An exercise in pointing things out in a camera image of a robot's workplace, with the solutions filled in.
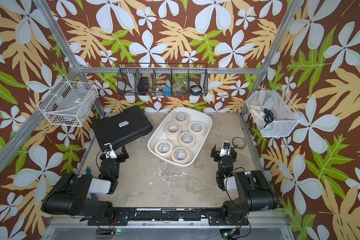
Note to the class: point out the white mesh basket right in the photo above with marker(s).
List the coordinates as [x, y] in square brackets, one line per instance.
[273, 113]

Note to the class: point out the clear round container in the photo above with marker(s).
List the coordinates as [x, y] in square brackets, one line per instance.
[179, 87]

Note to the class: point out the black wire basket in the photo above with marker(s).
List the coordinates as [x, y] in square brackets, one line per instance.
[160, 76]

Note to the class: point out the black square item in basket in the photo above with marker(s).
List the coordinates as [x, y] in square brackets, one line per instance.
[196, 90]

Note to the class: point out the white plastic storage tray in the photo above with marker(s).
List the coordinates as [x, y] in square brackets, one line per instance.
[159, 134]

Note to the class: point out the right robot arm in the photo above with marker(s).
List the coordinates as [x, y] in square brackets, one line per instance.
[247, 192]

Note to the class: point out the white wire basket left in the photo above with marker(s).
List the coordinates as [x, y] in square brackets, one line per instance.
[68, 103]

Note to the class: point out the black plastic tool case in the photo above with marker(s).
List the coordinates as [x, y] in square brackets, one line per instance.
[122, 128]

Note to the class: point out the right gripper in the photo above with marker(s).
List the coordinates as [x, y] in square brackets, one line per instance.
[218, 155]

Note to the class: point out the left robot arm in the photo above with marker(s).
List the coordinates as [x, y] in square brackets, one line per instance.
[69, 195]

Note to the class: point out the black box in basket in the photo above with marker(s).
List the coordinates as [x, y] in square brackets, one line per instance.
[143, 86]

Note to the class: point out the blue box in basket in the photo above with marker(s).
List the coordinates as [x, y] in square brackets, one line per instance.
[167, 91]

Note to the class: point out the masking tape roll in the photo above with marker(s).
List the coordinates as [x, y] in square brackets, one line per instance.
[197, 128]
[187, 140]
[172, 130]
[181, 118]
[181, 155]
[164, 148]

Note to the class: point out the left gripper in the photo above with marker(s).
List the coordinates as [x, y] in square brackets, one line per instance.
[122, 159]

